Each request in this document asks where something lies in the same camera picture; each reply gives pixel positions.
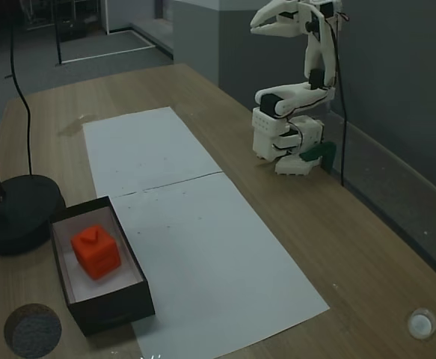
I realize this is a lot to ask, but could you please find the orange cube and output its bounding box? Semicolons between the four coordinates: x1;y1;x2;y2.
70;224;123;281

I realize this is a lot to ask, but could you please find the black round-base stand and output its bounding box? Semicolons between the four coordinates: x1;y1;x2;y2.
0;111;64;257

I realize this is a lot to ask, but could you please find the green table clamp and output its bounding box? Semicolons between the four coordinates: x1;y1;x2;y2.
301;141;338;174

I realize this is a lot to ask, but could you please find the dark round table hole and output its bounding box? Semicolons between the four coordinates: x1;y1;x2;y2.
3;303;63;359

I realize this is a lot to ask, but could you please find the black hanging cable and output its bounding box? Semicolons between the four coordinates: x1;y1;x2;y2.
7;0;35;177

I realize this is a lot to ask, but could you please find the thin black pole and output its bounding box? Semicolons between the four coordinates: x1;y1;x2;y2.
54;0;64;67

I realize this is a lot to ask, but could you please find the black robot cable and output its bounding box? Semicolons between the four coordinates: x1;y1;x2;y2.
324;13;350;187

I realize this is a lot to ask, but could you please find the white paper sheet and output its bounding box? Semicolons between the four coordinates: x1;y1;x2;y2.
110;171;331;359
82;105;224;198

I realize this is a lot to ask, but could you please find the small white round cap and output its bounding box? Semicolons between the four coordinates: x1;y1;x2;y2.
407;307;436;341

